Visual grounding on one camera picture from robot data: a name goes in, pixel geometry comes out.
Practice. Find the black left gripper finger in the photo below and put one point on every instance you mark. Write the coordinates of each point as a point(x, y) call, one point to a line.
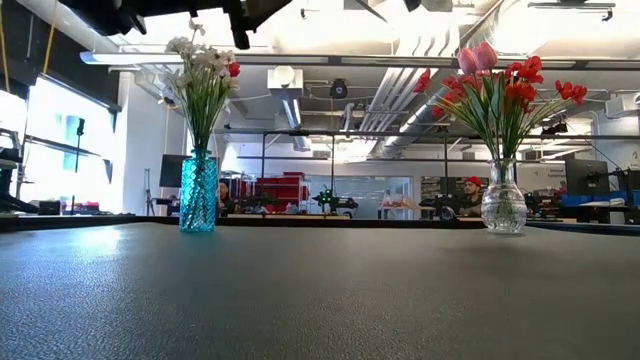
point(241, 32)
point(262, 10)

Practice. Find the red artificial tulip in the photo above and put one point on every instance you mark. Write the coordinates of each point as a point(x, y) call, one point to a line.
point(233, 69)

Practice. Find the white blossom bunch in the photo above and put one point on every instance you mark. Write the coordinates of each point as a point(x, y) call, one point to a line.
point(185, 50)
point(215, 60)

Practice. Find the pink artificial tulip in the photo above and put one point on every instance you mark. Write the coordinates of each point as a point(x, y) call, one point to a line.
point(467, 61)
point(486, 55)

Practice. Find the red blossom bunch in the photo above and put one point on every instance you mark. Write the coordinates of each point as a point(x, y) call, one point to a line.
point(452, 85)
point(525, 75)

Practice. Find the black background robot arm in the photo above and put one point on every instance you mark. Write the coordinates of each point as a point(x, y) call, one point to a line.
point(332, 201)

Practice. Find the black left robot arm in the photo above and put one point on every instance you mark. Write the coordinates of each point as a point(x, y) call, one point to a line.
point(125, 12)

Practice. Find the blue glass vase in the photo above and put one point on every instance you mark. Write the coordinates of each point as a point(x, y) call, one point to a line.
point(198, 192)

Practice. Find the clear glass vase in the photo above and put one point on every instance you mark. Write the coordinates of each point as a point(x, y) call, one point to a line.
point(503, 205)

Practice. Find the black ceiling dome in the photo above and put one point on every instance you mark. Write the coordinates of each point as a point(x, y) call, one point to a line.
point(339, 89)

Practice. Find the black monitor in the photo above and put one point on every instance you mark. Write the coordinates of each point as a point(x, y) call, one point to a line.
point(172, 170)
point(587, 177)

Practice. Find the red storage bins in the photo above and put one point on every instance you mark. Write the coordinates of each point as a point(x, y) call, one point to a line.
point(282, 190)

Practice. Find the person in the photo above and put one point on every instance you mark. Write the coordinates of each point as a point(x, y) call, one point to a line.
point(472, 195)
point(223, 197)

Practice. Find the grey folded tripod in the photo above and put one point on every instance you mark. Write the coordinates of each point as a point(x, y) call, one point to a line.
point(149, 192)

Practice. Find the black pole stand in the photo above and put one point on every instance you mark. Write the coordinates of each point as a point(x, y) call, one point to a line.
point(77, 165)

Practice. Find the black table mat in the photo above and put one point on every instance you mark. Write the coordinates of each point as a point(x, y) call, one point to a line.
point(320, 300)

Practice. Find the silver ceiling duct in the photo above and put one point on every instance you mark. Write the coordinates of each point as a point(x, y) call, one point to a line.
point(400, 100)

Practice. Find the black metal shelf frame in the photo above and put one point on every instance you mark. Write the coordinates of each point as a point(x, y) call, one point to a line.
point(350, 134)

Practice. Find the white wall unit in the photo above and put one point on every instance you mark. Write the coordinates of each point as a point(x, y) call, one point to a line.
point(622, 105)

